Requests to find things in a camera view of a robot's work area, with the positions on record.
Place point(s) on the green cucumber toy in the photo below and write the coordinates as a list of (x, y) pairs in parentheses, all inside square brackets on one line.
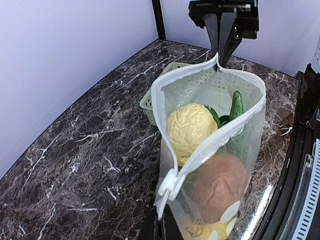
[(237, 109)]

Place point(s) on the cream cauliflower toy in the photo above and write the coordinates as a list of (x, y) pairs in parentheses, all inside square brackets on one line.
[(188, 126)]

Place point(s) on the white slotted cable duct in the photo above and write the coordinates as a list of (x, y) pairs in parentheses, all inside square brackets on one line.
[(312, 196)]

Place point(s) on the clear polka dot zip bag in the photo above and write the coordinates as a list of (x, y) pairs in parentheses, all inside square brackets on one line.
[(235, 138)]

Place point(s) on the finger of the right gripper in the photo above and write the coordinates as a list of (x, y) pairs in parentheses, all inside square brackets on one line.
[(230, 36), (212, 24)]

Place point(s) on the black front rail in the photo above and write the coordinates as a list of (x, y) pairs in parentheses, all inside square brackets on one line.
[(283, 213)]

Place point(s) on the brown bun toy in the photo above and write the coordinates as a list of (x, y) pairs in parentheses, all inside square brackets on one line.
[(219, 183)]

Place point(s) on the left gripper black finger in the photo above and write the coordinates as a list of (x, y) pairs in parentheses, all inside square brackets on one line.
[(166, 228)]

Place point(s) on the right black frame post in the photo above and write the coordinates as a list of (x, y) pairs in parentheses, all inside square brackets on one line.
[(159, 20)]

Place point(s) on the yellow lemon toy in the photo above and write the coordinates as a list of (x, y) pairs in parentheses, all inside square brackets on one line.
[(197, 229)]

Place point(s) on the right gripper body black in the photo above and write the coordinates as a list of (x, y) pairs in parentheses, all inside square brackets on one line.
[(247, 12)]

